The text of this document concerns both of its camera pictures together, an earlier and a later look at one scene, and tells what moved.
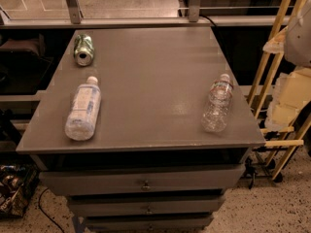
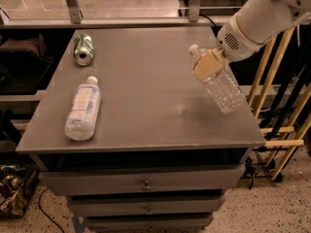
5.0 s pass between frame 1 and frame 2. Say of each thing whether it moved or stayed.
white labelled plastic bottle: stayed
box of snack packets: stayed
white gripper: moved
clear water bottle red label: moved
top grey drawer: stayed
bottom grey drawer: stayed
